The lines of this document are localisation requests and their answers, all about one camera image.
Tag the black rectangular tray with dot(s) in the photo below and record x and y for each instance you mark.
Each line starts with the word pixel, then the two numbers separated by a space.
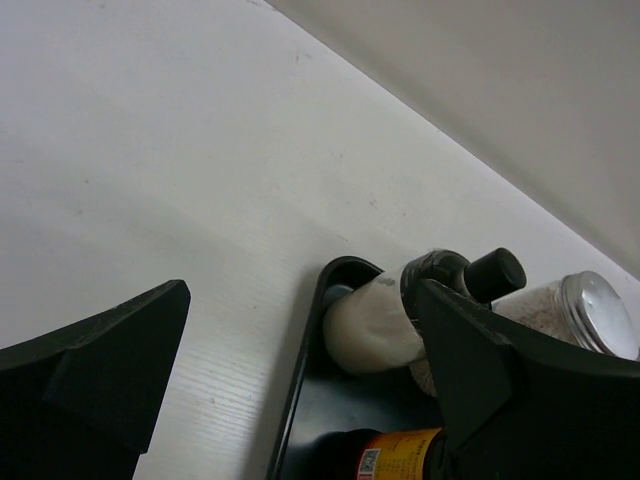
pixel 322 399

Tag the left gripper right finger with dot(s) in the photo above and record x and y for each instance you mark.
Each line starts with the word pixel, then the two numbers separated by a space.
pixel 518 404

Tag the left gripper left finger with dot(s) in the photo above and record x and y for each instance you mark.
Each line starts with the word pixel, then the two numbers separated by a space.
pixel 82 401

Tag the silver-lid bead jar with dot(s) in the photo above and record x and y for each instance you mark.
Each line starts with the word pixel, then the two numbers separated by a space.
pixel 581 309

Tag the red-lid chili sauce jar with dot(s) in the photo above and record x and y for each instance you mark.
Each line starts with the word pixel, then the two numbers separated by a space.
pixel 370 454

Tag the black-cap clear bottle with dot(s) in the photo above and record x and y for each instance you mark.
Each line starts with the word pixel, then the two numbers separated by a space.
pixel 375 328

